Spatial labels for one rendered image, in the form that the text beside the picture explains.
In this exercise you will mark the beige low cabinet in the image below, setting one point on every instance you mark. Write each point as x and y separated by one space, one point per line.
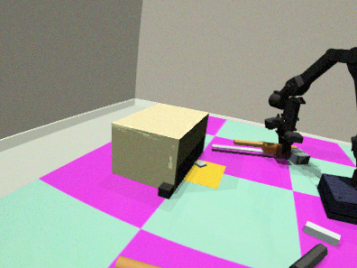
158 145

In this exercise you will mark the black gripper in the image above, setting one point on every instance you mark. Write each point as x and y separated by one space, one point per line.
286 135

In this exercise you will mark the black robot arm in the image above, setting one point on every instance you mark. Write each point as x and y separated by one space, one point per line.
298 86

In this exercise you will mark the brown cylinder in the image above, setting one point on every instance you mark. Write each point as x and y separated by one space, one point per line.
273 148

